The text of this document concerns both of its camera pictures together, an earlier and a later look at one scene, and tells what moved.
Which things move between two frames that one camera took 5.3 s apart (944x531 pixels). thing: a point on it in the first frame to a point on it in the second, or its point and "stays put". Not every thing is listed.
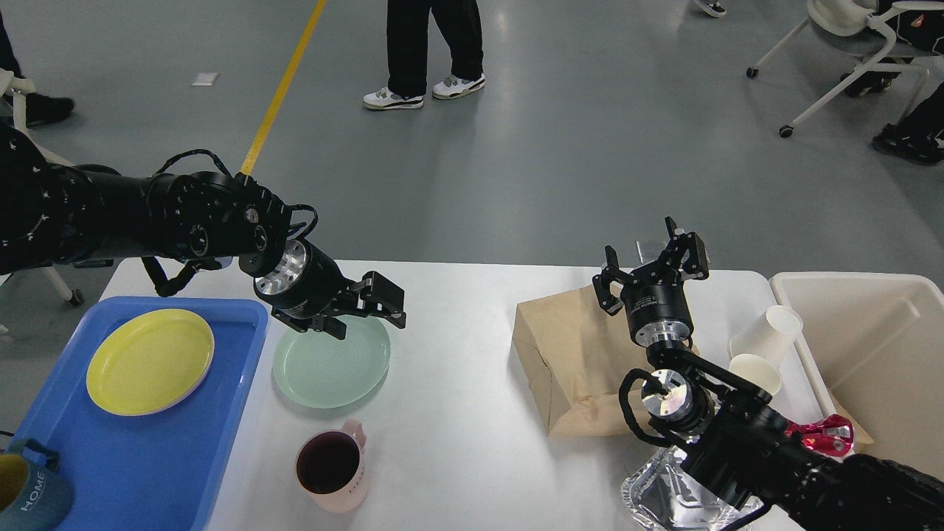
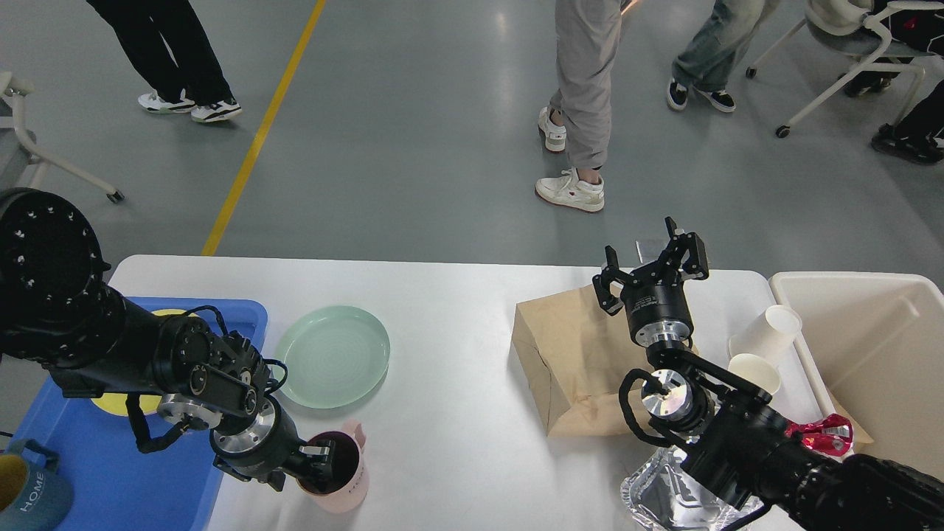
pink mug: (330, 467) stays put
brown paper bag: (579, 352) stays put
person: (408, 28) to (165, 42)
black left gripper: (308, 285) to (266, 453)
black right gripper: (658, 313) stays put
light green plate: (321, 371) stays put
